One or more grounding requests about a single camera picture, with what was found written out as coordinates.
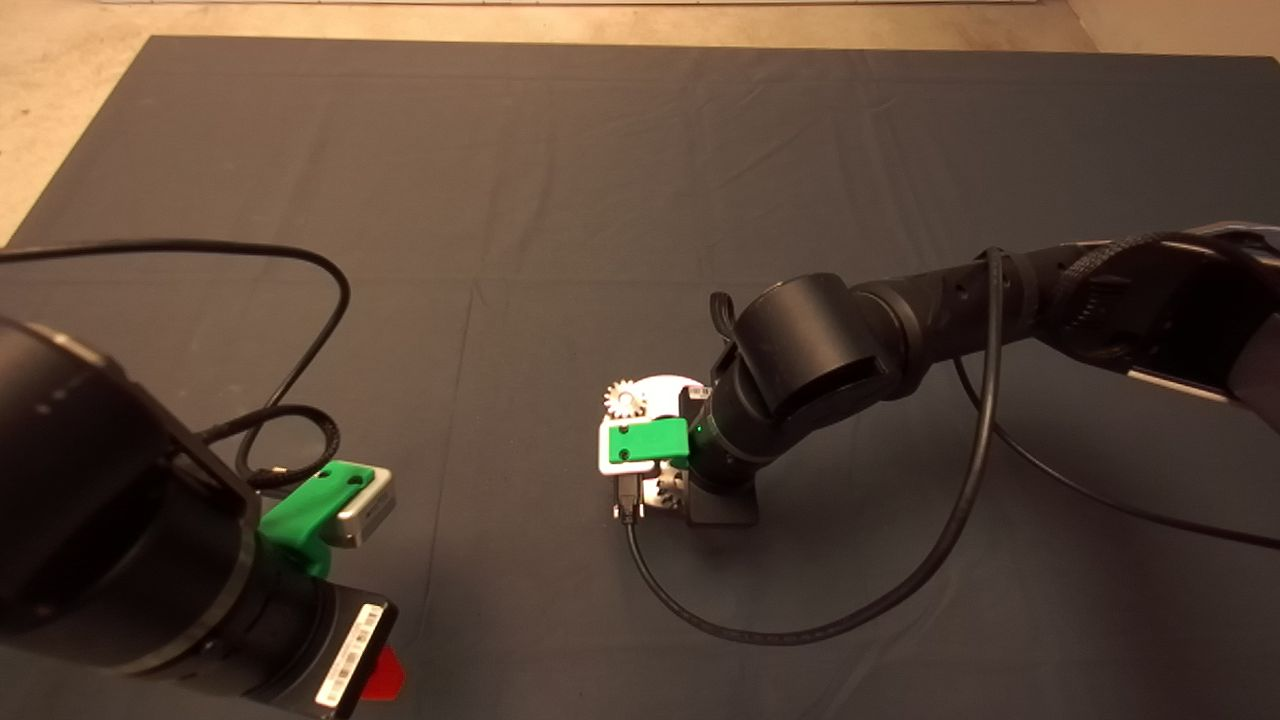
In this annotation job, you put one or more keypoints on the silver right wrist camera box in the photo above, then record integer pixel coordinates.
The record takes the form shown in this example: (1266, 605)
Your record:
(618, 467)

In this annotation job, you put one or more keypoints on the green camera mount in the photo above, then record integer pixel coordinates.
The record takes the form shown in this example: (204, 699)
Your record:
(300, 515)
(655, 440)

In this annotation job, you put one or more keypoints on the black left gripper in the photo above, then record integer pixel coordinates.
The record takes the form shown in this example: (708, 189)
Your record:
(350, 650)

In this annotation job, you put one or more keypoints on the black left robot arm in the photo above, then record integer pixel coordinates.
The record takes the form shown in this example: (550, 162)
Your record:
(100, 540)

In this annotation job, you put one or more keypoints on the green right camera mount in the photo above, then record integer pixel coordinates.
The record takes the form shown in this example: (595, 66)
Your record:
(655, 440)

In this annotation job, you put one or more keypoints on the green left camera mount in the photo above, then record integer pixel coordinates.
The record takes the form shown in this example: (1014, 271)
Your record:
(300, 515)

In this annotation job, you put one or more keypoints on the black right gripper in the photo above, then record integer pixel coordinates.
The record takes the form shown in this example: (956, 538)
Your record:
(725, 508)

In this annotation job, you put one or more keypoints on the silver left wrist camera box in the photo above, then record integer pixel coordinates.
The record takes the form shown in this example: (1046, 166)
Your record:
(368, 510)

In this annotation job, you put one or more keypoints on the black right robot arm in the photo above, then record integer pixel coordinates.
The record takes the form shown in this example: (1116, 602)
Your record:
(820, 340)

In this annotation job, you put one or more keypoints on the steel planetary gear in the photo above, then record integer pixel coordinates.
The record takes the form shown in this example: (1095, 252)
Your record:
(672, 490)
(625, 400)

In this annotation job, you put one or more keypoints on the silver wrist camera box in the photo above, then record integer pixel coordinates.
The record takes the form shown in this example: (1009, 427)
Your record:
(618, 467)
(368, 510)

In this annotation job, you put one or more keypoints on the dark grey table cloth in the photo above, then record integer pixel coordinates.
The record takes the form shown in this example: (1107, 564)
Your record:
(500, 200)

